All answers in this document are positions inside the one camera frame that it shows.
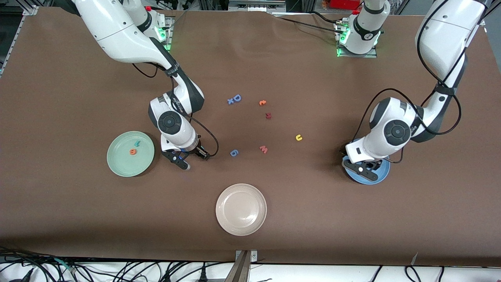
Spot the blue plate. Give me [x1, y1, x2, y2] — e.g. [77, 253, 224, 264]
[344, 156, 391, 185]

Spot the beige plate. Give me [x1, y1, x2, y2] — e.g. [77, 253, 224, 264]
[215, 183, 267, 236]

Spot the light green plate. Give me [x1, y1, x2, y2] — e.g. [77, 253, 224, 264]
[107, 131, 155, 177]

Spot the brown table cover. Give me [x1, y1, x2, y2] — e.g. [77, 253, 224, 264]
[0, 6, 501, 269]

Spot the aluminium profile beam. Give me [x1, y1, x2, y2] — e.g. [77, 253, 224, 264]
[225, 251, 251, 282]

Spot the red box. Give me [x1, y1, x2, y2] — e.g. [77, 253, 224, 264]
[330, 0, 362, 10]

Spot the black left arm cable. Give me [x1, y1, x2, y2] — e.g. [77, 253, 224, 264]
[351, 0, 463, 164]

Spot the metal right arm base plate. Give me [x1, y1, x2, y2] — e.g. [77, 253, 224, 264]
[157, 16, 173, 53]

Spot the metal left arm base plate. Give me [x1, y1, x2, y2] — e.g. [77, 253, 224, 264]
[337, 20, 378, 58]

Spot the small silver mounting bracket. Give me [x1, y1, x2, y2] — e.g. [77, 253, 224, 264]
[235, 250, 258, 263]

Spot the black cable on table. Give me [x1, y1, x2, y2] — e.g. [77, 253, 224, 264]
[309, 11, 345, 26]
[278, 16, 339, 34]

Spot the silver aluminium frame rail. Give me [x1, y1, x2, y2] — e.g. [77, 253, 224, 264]
[228, 0, 286, 12]

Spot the teal floor cable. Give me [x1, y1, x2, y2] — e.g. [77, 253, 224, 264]
[54, 257, 77, 274]

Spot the silver table edge rail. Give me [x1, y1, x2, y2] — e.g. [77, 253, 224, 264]
[0, 14, 23, 78]

